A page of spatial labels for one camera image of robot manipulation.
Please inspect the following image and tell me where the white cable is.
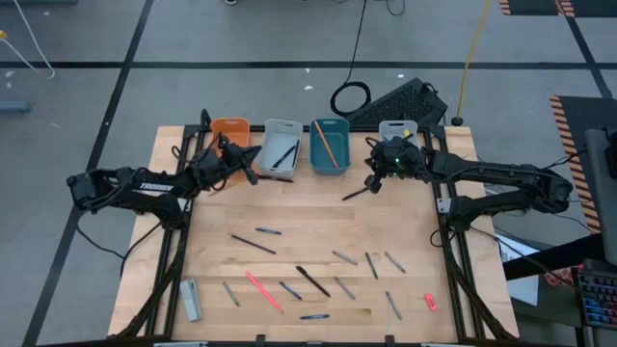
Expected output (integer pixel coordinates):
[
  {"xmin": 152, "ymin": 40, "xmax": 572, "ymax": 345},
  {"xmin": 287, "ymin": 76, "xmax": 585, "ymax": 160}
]
[{"xmin": 0, "ymin": 0, "xmax": 57, "ymax": 80}]

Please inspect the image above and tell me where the grey stapler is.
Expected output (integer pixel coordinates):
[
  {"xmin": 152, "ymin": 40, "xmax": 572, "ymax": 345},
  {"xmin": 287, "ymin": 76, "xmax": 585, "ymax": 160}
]
[{"xmin": 178, "ymin": 278, "xmax": 203, "ymax": 323}]

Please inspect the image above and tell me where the green crayon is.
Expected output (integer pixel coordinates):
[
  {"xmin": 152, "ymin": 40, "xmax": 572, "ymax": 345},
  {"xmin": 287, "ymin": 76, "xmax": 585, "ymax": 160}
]
[{"xmin": 363, "ymin": 251, "xmax": 380, "ymax": 280}]

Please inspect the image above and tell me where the grey monitor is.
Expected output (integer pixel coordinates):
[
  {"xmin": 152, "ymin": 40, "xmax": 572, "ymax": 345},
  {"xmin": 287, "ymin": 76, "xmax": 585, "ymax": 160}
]
[{"xmin": 584, "ymin": 127, "xmax": 617, "ymax": 267}]

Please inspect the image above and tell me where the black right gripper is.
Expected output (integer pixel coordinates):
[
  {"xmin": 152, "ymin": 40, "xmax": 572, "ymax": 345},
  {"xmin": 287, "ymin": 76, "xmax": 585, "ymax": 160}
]
[{"xmin": 365, "ymin": 136, "xmax": 428, "ymax": 194}]

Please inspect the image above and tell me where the black aluminium table frame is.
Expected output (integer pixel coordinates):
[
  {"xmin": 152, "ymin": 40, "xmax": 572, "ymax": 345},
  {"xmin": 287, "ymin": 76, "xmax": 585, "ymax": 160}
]
[{"xmin": 113, "ymin": 108, "xmax": 520, "ymax": 346}]

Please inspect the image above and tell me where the black cable with coil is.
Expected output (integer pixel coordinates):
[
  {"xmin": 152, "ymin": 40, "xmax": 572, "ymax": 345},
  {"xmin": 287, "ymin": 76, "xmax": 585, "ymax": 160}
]
[{"xmin": 329, "ymin": 0, "xmax": 373, "ymax": 119}]

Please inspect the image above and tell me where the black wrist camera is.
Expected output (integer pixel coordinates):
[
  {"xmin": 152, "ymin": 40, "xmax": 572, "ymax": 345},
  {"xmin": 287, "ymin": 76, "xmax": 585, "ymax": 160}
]
[
  {"xmin": 388, "ymin": 144, "xmax": 423, "ymax": 175},
  {"xmin": 192, "ymin": 151, "xmax": 223, "ymax": 180}
]

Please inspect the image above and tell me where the pink pencil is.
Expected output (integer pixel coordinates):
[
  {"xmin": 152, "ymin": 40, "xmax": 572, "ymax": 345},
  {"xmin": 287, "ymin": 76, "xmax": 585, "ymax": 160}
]
[{"xmin": 244, "ymin": 270, "xmax": 284, "ymax": 314}]

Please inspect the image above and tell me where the teal plastic bin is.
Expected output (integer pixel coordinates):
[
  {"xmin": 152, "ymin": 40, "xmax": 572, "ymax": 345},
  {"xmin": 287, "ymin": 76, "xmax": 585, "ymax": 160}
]
[{"xmin": 308, "ymin": 118, "xmax": 352, "ymax": 176}]

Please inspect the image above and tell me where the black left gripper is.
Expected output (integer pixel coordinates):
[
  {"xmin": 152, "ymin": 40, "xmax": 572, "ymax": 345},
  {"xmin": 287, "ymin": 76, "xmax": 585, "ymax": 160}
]
[{"xmin": 219, "ymin": 134, "xmax": 262, "ymax": 187}]

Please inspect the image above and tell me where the black hazard-striped floor mat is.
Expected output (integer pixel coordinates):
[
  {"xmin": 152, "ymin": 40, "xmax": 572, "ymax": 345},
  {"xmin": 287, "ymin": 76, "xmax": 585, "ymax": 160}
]
[
  {"xmin": 549, "ymin": 94, "xmax": 617, "ymax": 235},
  {"xmin": 498, "ymin": 0, "xmax": 617, "ymax": 19}
]

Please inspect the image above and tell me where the colourful backlit keyboard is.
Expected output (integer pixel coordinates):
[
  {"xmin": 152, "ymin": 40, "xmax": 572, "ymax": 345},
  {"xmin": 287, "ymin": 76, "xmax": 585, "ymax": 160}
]
[{"xmin": 576, "ymin": 269, "xmax": 617, "ymax": 332}]

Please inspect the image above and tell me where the white paper sheet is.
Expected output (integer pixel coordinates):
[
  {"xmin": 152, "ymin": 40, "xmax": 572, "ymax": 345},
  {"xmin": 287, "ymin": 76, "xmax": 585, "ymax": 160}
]
[{"xmin": 500, "ymin": 234, "xmax": 541, "ymax": 307}]

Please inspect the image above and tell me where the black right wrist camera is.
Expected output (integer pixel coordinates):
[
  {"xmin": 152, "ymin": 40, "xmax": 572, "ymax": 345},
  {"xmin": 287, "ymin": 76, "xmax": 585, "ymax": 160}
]
[{"xmin": 388, "ymin": 144, "xmax": 423, "ymax": 175}]

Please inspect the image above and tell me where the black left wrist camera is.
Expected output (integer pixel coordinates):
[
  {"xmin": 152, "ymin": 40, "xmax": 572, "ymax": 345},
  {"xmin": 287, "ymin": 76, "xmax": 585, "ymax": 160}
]
[{"xmin": 192, "ymin": 151, "xmax": 223, "ymax": 180}]

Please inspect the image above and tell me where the orange plastic bin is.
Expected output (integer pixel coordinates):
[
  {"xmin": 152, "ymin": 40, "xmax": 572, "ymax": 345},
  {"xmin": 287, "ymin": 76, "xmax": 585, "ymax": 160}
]
[{"xmin": 207, "ymin": 118, "xmax": 252, "ymax": 177}]

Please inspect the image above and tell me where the grey crayon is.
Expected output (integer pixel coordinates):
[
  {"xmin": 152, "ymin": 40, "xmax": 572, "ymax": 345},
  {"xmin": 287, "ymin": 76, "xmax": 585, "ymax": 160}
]
[
  {"xmin": 331, "ymin": 249, "xmax": 360, "ymax": 267},
  {"xmin": 385, "ymin": 289, "xmax": 404, "ymax": 321},
  {"xmin": 222, "ymin": 280, "xmax": 241, "ymax": 308},
  {"xmin": 334, "ymin": 277, "xmax": 357, "ymax": 301},
  {"xmin": 383, "ymin": 250, "xmax": 407, "ymax": 275}
]

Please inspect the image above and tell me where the large black pen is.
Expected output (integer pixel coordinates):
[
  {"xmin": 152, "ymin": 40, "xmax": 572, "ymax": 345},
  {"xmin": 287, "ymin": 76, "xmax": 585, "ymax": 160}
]
[{"xmin": 295, "ymin": 264, "xmax": 333, "ymax": 299}]

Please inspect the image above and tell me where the black pencil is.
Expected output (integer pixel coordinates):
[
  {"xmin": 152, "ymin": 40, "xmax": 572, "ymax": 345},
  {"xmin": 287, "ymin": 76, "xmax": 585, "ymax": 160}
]
[{"xmin": 230, "ymin": 232, "xmax": 278, "ymax": 255}]

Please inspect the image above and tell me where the light grey plastic bin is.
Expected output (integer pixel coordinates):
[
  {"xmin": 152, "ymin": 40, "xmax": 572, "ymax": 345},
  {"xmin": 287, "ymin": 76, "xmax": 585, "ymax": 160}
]
[
  {"xmin": 257, "ymin": 119, "xmax": 305, "ymax": 178},
  {"xmin": 378, "ymin": 120, "xmax": 425, "ymax": 146}
]

